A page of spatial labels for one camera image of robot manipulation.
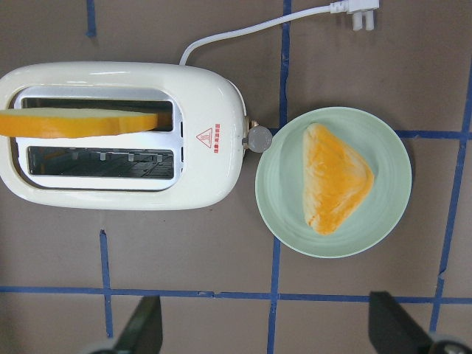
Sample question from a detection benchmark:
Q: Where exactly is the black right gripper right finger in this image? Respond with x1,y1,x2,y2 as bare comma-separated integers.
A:
369,291,432,354

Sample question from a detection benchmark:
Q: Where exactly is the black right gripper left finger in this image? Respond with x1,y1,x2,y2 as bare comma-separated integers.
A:
114,296,163,353

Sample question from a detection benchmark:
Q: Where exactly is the white two-slot toaster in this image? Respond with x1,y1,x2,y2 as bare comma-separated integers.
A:
1,62,271,210

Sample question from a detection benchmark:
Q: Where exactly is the orange toast slice in toaster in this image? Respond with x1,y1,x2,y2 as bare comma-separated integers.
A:
1,108,172,139

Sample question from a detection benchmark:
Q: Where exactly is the triangular toast on plate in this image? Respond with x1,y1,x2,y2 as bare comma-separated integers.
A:
302,123,375,236

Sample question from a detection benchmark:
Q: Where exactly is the light green round plate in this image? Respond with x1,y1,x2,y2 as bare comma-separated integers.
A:
255,107,412,258

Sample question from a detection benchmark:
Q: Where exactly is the white power cord with plug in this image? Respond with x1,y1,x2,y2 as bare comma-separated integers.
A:
179,0,381,66

